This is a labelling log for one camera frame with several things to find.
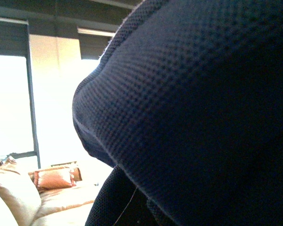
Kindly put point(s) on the dark navy waffle cloth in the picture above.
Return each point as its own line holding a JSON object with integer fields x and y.
{"x": 187, "y": 107}

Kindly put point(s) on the orange satin pillow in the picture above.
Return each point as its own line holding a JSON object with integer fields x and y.
{"x": 58, "y": 177}

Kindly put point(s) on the cream satin bedding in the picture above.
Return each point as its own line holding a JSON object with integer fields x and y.
{"x": 21, "y": 204}

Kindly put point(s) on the grey window frame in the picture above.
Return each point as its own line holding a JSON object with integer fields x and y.
{"x": 18, "y": 136}

